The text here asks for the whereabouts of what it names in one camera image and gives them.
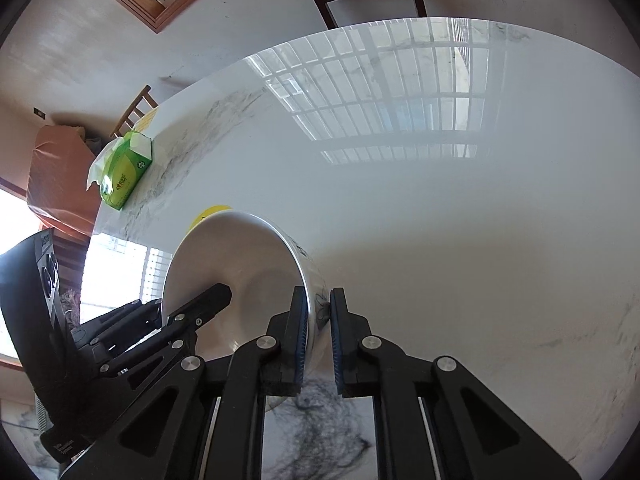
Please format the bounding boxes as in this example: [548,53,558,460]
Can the orange cloth covered furniture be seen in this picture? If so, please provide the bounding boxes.
[26,126,101,240]

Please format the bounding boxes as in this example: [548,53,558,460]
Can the green tissue pack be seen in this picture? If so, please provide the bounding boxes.
[86,130,153,210]

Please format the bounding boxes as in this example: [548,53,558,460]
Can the yellow warning sticker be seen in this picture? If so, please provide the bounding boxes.
[190,205,231,229]

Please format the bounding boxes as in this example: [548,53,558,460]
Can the white Rabbit bowl pink base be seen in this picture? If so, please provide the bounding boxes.
[162,209,330,375]

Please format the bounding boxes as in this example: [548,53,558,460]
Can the light wooden chair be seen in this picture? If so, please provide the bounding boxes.
[111,84,158,138]

